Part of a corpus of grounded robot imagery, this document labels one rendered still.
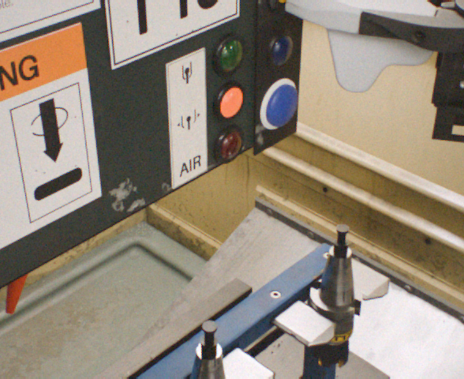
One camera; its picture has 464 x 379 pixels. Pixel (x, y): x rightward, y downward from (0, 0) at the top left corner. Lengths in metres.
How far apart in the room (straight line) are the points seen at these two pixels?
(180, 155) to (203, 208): 1.45
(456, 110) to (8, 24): 0.26
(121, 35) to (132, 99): 0.04
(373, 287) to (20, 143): 0.70
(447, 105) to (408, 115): 0.93
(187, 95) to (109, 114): 0.06
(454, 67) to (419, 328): 1.10
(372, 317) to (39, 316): 0.78
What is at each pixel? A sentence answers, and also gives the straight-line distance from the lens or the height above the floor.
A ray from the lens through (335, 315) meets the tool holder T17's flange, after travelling 1.02.
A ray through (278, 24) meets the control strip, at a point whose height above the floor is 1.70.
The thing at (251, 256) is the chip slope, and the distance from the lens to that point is 1.73.
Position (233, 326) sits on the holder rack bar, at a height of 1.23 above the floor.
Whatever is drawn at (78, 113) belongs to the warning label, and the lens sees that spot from 0.45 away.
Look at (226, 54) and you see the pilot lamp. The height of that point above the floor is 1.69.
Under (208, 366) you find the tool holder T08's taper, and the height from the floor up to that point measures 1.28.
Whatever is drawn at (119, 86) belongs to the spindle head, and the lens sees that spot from 0.46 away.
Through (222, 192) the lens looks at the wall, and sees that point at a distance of 1.88.
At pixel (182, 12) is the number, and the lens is 0.47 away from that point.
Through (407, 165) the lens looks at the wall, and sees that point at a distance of 1.49.
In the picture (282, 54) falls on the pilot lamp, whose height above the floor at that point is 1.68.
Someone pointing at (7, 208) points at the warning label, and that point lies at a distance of 0.44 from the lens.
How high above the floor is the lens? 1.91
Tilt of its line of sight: 35 degrees down
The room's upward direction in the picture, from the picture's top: straight up
